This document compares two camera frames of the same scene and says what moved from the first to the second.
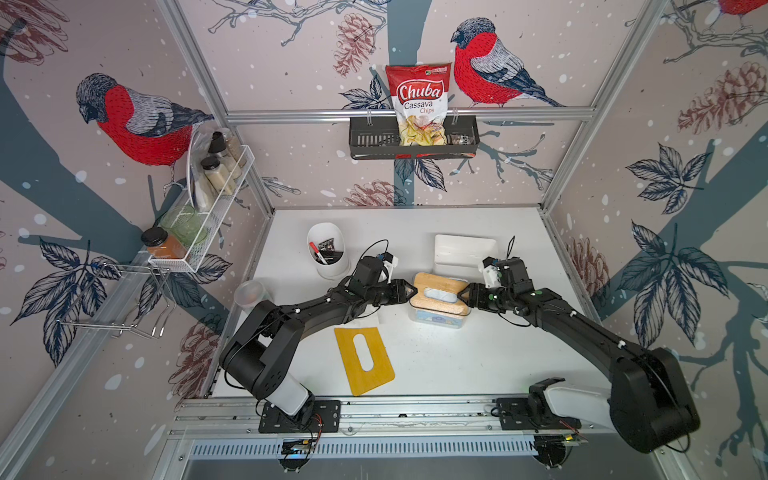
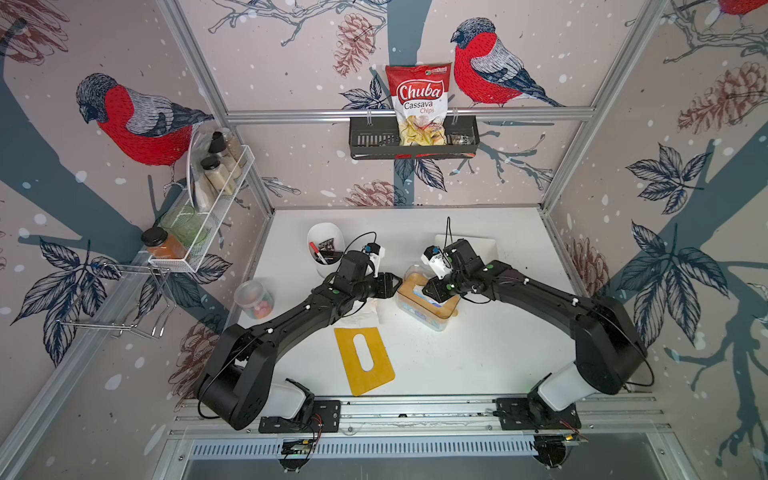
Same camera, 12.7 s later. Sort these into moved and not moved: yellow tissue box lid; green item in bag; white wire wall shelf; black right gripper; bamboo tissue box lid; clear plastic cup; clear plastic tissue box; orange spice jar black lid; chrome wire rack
Moved: black right gripper; bamboo tissue box lid; clear plastic tissue box
Not moved: chrome wire rack; yellow tissue box lid; green item in bag; white wire wall shelf; clear plastic cup; orange spice jar black lid
